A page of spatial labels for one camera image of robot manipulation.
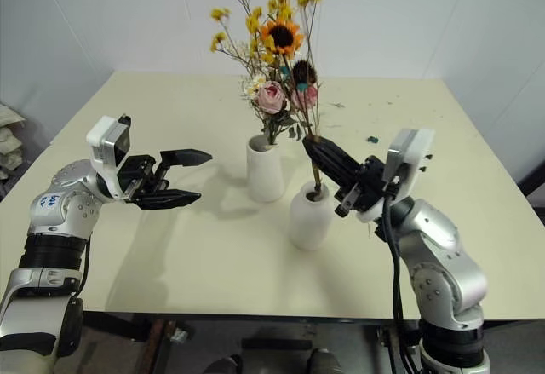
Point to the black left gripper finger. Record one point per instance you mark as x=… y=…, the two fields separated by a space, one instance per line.
x=187 y=157
x=170 y=199

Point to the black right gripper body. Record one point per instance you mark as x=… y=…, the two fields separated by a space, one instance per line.
x=366 y=186

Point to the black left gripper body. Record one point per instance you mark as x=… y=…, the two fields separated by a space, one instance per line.
x=138 y=176

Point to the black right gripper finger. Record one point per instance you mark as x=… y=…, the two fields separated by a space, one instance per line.
x=325 y=165
x=338 y=157

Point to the yellow sunflower bouquet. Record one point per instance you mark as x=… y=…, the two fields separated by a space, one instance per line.
x=281 y=35

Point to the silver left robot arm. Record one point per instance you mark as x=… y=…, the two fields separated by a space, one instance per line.
x=64 y=216

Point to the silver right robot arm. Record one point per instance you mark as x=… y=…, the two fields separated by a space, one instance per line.
x=443 y=254

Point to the small green scrap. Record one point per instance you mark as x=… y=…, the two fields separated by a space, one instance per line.
x=373 y=139

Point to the bottle-shaped white vase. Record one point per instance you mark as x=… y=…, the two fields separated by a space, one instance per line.
x=311 y=220

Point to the tapered white vase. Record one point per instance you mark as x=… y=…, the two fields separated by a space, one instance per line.
x=265 y=174

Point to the pink rose bouquet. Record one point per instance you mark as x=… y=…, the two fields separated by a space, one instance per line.
x=270 y=96

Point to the grey cardboard tray stack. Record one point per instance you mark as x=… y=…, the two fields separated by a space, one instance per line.
x=9 y=144

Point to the dark rounded shape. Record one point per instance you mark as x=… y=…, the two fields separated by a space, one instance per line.
x=223 y=365
x=323 y=361

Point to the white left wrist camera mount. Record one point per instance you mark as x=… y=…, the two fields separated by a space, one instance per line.
x=102 y=139

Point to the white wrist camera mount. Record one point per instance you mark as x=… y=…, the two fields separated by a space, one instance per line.
x=409 y=152
x=102 y=139

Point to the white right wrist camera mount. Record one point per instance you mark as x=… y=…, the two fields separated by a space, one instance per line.
x=409 y=152

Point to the black frame object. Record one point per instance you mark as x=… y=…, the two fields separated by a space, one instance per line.
x=534 y=186

